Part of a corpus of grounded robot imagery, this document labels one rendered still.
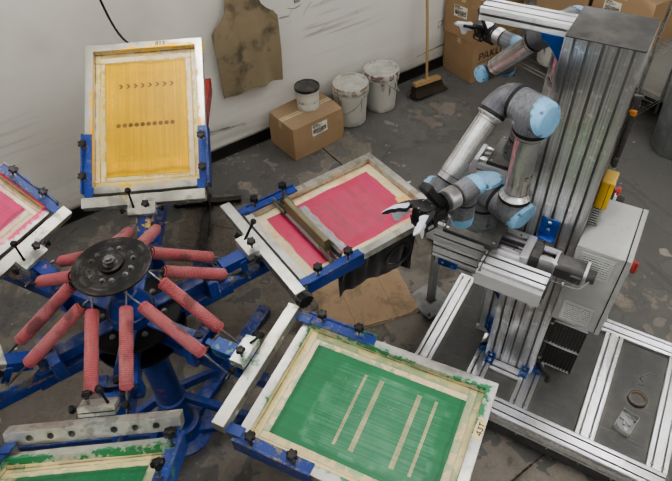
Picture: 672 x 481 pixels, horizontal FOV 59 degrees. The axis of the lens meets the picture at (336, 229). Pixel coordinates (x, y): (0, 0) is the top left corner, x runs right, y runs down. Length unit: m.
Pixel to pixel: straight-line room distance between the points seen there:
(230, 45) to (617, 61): 2.97
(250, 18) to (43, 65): 1.40
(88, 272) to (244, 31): 2.59
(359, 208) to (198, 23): 2.02
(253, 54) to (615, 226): 2.93
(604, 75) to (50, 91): 3.25
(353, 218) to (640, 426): 1.71
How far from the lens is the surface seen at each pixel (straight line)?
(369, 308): 3.68
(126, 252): 2.40
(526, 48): 2.57
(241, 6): 4.43
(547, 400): 3.25
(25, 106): 4.22
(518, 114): 2.00
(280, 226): 2.85
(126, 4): 4.15
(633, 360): 3.54
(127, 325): 2.28
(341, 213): 2.89
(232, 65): 4.52
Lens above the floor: 2.93
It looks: 45 degrees down
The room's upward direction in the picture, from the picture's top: 3 degrees counter-clockwise
